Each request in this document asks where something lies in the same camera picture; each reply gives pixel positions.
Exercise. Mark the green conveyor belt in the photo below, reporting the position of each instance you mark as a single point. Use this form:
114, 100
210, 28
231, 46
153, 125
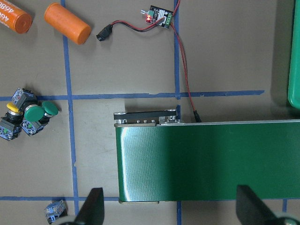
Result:
160, 158

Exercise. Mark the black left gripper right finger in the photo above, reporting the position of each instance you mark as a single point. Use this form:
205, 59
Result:
251, 210

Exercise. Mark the orange cylinder with 4680 text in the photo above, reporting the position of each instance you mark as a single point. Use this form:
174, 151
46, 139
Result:
14, 18

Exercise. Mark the lone yellow push button switch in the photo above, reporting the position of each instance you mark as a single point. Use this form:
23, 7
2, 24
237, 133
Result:
55, 210

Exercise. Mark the black cable connector plug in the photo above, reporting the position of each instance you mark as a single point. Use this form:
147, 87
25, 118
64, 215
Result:
105, 33

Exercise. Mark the green push button switch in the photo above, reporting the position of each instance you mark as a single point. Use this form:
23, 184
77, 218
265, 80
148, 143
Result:
23, 98
34, 120

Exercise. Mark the plain orange cylinder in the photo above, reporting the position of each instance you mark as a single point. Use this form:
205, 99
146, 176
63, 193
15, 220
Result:
67, 23

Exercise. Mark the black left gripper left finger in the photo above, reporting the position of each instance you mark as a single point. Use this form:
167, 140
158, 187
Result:
92, 211

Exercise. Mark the small motor controller board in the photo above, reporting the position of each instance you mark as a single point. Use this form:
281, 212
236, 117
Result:
157, 14

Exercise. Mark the green plastic tray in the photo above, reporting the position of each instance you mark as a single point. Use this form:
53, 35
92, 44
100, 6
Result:
294, 73

